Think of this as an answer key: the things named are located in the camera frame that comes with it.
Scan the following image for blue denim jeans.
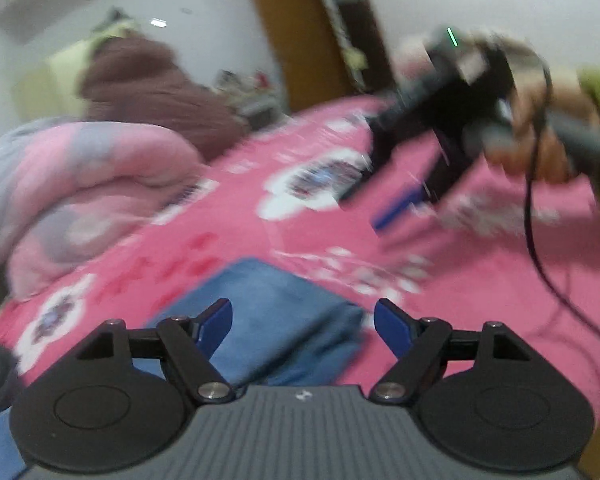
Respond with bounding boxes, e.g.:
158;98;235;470
0;259;365;479

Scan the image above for person right hand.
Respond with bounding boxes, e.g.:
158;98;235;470
484;77;600;183

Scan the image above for brown wooden door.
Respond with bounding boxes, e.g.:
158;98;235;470
239;0;394;114

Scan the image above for cluttered white shelf desk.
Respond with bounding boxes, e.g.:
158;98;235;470
212;70;286;132

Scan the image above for pink floral bed blanket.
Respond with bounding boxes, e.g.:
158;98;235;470
0;98;600;417

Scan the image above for pink grey folded duvet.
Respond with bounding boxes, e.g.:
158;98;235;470
0;117;206;301

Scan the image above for person in mauve jacket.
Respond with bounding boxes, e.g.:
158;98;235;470
78;34;248;162

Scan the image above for pale yellow wardrobe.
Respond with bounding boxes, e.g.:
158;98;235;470
12;8;140;122

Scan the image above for black cable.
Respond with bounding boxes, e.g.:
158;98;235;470
521;49;600;356

